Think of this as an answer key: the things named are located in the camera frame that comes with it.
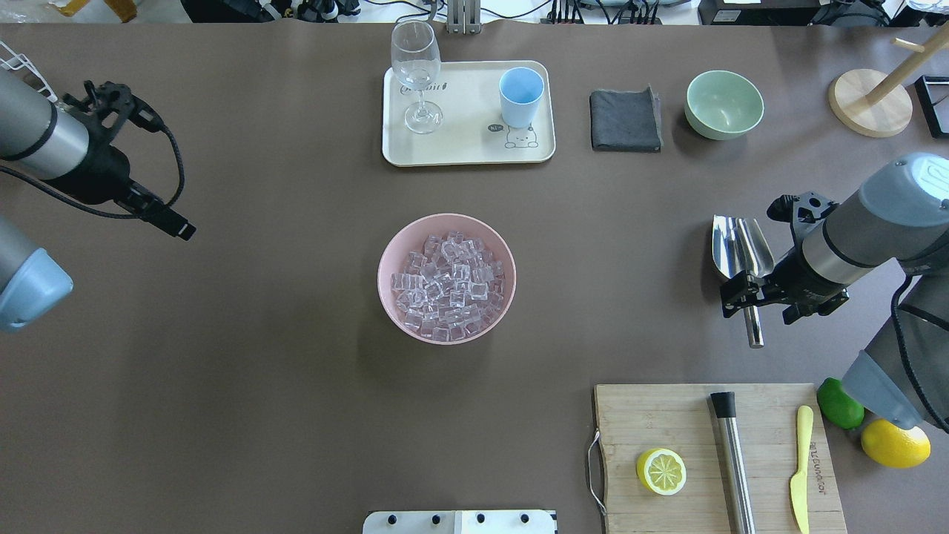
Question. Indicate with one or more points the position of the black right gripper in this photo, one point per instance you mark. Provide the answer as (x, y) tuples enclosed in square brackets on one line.
[(792, 272)]

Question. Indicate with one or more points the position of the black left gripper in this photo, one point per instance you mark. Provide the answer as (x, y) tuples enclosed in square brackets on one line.
[(102, 175)]

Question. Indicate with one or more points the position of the steel ice scoop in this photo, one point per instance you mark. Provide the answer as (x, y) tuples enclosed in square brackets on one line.
[(737, 244)]

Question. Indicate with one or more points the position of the pink bowl of ice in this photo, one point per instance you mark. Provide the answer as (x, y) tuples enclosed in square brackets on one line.
[(446, 279)]

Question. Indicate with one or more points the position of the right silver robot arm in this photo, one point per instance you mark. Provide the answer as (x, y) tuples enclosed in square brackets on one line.
[(899, 213)]

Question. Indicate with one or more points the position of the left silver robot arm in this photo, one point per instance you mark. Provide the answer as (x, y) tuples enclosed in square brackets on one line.
[(66, 151)]

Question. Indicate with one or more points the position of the white cup rack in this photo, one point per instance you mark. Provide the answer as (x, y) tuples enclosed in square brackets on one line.
[(22, 67)]

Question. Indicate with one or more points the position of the wooden cup tree stand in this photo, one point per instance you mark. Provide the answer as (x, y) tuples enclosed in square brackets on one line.
[(875, 103)]

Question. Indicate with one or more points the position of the light blue cup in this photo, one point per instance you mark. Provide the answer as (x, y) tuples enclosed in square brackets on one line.
[(521, 90)]

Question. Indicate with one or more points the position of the green lime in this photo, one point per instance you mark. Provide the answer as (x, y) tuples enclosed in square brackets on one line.
[(837, 406)]

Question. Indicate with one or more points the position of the steel muddler black tip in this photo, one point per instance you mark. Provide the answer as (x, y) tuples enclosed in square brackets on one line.
[(726, 415)]

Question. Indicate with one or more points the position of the yellow lemon right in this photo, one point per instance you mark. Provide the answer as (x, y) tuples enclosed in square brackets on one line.
[(894, 447)]

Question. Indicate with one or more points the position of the mint green bowl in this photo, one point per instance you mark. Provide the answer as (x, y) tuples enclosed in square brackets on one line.
[(723, 105)]

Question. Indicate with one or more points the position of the yellow plastic knife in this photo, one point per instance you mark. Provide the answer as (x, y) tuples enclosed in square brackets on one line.
[(799, 482)]

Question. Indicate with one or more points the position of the bamboo cutting board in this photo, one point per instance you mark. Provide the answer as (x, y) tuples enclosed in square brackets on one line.
[(634, 418)]

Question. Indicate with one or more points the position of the black wine glass rack tray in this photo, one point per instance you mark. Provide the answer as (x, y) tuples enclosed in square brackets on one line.
[(932, 92)]

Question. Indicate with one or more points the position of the beige serving tray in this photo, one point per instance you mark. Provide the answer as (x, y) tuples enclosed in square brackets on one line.
[(472, 131)]

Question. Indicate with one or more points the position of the clear wine glass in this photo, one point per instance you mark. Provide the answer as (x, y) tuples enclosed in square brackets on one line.
[(416, 63)]

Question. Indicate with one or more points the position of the aluminium frame post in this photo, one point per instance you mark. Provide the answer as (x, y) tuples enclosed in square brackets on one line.
[(463, 17)]

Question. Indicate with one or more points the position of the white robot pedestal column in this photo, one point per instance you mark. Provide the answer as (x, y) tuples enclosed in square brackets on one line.
[(518, 520)]

